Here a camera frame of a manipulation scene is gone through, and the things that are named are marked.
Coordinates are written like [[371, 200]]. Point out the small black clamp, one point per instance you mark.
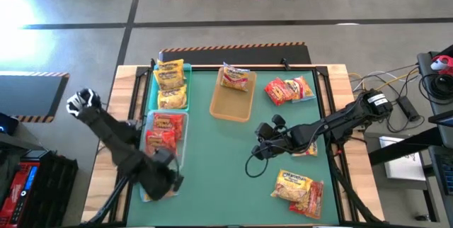
[[153, 62], [285, 63]]

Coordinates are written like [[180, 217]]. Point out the white paper sheet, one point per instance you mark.
[[403, 168]]

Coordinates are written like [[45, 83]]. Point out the black equipment case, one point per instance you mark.
[[56, 189]]

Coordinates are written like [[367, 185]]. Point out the dark tablet screen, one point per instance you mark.
[[442, 119]]

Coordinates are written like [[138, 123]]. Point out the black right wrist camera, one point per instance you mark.
[[263, 130]]

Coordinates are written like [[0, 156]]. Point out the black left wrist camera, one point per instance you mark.
[[164, 155]]

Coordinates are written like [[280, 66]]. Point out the black slanted bar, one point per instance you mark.
[[400, 148]]

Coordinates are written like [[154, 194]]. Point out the teal plastic tray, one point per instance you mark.
[[189, 79]]

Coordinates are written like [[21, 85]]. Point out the red and white headset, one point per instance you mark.
[[442, 66]]

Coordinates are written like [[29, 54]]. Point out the black diagonal support strut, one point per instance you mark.
[[106, 206], [349, 192]]

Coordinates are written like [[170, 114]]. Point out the red Maruchan Saucy Noodles pack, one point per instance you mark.
[[170, 121], [312, 205], [277, 91], [159, 141]]

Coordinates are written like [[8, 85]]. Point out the black device with blue light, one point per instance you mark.
[[8, 125]]

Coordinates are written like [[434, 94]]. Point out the small black floor object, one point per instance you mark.
[[421, 217]]

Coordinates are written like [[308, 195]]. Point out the clear plastic tray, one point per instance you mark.
[[183, 139]]

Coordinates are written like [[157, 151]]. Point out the black power brick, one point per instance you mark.
[[407, 108]]

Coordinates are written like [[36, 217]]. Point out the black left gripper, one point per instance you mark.
[[157, 182]]

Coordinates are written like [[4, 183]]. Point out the black desk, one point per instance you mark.
[[424, 68]]

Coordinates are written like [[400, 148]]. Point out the red equipment unit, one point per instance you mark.
[[14, 192]]

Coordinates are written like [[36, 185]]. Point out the orange plastic tray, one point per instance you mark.
[[230, 107]]

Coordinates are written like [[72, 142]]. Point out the black hazard-striped floor mat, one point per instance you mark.
[[233, 56], [28, 93]]

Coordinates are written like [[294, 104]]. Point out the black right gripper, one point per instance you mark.
[[286, 141]]

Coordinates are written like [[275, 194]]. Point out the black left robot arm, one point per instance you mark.
[[106, 132]]

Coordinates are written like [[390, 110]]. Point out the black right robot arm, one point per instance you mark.
[[339, 118]]

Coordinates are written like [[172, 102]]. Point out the dark keyboard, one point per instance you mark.
[[444, 171]]

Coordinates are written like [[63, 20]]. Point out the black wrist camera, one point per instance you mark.
[[263, 130], [164, 155]]

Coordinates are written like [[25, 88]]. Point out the yellow Maruchan chicken ramen pack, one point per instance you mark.
[[172, 97], [292, 185], [169, 79], [171, 64]]

